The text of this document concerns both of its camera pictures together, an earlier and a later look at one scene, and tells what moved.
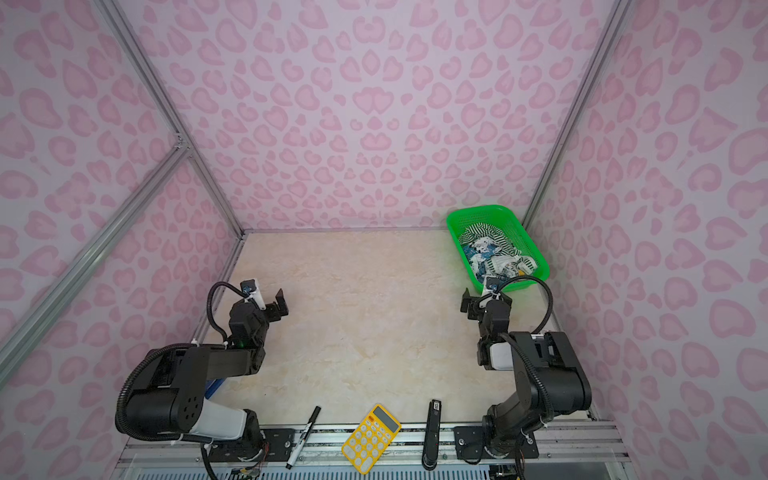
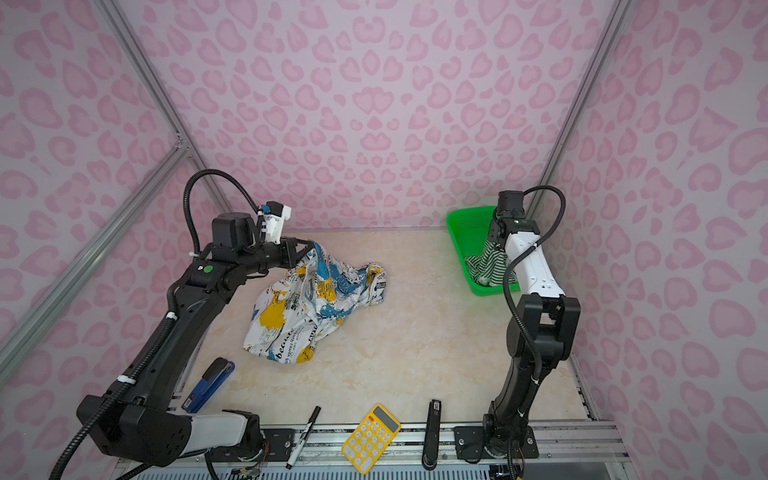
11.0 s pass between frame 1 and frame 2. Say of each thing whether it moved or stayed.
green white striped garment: moved
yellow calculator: stayed
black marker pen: stayed
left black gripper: moved
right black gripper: moved
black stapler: stayed
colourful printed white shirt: moved
